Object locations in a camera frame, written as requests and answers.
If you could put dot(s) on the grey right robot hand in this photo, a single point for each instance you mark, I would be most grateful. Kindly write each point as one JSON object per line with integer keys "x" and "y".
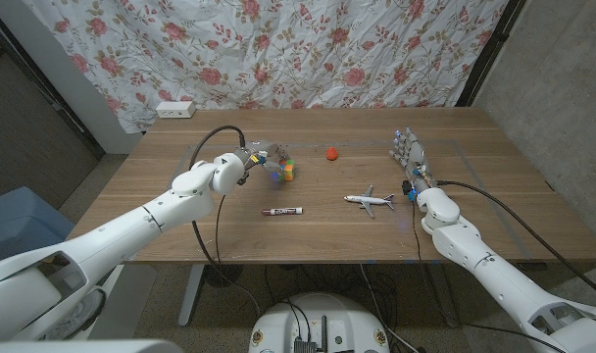
{"x": 414, "y": 159}

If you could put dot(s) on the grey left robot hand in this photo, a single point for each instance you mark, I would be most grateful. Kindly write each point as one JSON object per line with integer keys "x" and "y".
{"x": 263, "y": 157}

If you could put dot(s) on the multicoloured Rubik's cube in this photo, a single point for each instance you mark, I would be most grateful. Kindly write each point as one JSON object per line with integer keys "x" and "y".
{"x": 287, "y": 170}

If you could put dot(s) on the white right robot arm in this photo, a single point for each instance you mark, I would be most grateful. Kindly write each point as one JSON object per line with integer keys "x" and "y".
{"x": 499, "y": 274}

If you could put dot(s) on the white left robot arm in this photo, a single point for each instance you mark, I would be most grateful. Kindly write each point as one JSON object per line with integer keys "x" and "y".
{"x": 107, "y": 235}

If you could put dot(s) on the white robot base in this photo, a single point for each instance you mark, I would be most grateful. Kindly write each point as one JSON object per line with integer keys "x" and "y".
{"x": 327, "y": 318}

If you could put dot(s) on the red and white marker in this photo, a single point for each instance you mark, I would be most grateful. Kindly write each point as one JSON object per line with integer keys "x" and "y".
{"x": 282, "y": 212}

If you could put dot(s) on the white toy airplane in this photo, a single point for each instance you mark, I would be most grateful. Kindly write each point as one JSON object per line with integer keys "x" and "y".
{"x": 366, "y": 199}

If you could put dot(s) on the white power strip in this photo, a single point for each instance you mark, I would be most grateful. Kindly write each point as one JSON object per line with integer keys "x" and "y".
{"x": 175, "y": 110}

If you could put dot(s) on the floral backdrop cloth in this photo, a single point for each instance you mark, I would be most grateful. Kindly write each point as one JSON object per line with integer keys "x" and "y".
{"x": 278, "y": 49}

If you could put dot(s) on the black round fan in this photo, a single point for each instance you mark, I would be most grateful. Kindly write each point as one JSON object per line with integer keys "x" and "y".
{"x": 223, "y": 275}

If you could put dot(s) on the black backdrop pole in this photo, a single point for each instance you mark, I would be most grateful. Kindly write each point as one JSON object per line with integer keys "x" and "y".
{"x": 491, "y": 49}

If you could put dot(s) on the grey table leg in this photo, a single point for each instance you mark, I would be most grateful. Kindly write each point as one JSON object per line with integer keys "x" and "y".
{"x": 445, "y": 294}

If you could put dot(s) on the white table leg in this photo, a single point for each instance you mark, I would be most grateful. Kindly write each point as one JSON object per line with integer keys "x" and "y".
{"x": 192, "y": 294}

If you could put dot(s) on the black door track strip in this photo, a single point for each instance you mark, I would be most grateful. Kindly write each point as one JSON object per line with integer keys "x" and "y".
{"x": 77, "y": 125}

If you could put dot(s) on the black module on base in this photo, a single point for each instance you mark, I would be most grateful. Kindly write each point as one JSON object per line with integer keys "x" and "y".
{"x": 305, "y": 346}

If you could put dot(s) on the blue plastic bin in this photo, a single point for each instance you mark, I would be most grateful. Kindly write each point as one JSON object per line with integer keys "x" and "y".
{"x": 18, "y": 220}

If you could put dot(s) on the white robot chest edge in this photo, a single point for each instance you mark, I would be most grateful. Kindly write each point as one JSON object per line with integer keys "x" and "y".
{"x": 82, "y": 347}

